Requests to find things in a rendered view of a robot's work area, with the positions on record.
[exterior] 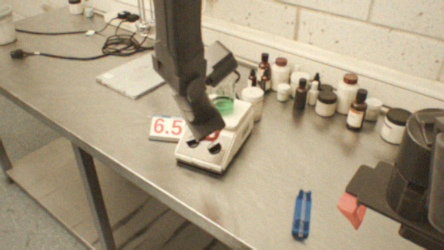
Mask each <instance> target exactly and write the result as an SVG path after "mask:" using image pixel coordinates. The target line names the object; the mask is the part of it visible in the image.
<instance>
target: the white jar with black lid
mask: <svg viewBox="0 0 444 250"><path fill-rule="evenodd" d="M411 114H412V113H411V112H409V111H407V110H404V109H402V108H398V107H393V108H390V109H388V111H387V114H386V117H385V119H384V122H383V127H382V129H381V136H382V138H383V139H385V141H387V142H389V143H391V144H400V141H401V139H402V135H403V132H404V128H405V125H406V121H407V119H408V117H409V116H410V115H411Z"/></svg>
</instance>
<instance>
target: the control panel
mask: <svg viewBox="0 0 444 250"><path fill-rule="evenodd" d="M192 135H193V133H192V132H191V130H189V128H188V127H187V129H186V131H185V133H184V135H183V138H182V141H181V142H180V145H179V146H178V149H177V152H178V153H182V154H184V155H189V156H192V157H196V159H200V160H202V161H207V162H209V163H214V164H216V165H221V164H222V161H223V158H224V156H225V153H226V150H227V148H228V146H229V143H230V141H231V138H229V137H227V136H224V135H222V134H220V135H219V138H218V139H217V140H215V142H216V141H219V143H220V144H221V150H220V152H219V153H216V154H212V153H210V152H208V150H207V146H208V145H209V143H211V142H207V141H204V142H200V143H199V145H198V146H197V147H194V148H191V147H188V146H187V144H186V142H185V139H188V138H189V137H191V136H192Z"/></svg>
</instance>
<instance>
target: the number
mask: <svg viewBox="0 0 444 250"><path fill-rule="evenodd" d="M183 128H184V120H177V119H170V118H156V117H154V120H153V127H152V131H151V133H156V134H170V135H176V136H181V135H182V133H183Z"/></svg>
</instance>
